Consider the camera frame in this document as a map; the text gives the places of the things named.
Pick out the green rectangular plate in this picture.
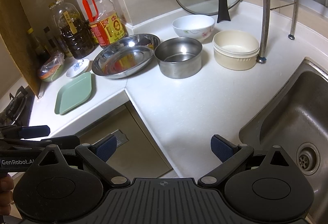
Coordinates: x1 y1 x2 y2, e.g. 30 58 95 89
55 72 92 115

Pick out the small blue-patterned white dish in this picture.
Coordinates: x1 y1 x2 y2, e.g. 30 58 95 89
66 58 90 78

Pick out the cream plastic bowl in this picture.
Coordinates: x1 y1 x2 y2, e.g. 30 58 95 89
212 30 260 71

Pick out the stainless steel pot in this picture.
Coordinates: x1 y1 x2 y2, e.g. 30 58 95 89
154 37 202 79

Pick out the white floral ceramic bowl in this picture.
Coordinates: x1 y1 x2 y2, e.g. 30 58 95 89
172 15 215 42

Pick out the person's left hand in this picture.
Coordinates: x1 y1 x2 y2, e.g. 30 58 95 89
0 174 14 216

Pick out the plastic-wrapped food bowl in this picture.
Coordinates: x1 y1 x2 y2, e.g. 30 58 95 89
37 51 65 82

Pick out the stainless steel sink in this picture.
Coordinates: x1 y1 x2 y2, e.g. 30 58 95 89
239 59 328 223

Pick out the yellow-capped small bottle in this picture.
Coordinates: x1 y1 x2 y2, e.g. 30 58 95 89
27 27 51 65

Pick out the small dark sauce bottle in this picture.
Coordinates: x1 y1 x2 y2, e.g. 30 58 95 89
43 26 61 53

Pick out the large stainless steel basin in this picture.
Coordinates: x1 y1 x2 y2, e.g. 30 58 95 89
92 33 161 80

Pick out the dark cooking oil bottle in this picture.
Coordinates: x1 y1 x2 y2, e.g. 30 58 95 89
51 0 96 59

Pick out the soy sauce bottle red handle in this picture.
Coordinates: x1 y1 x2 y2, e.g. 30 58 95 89
82 0 126 48

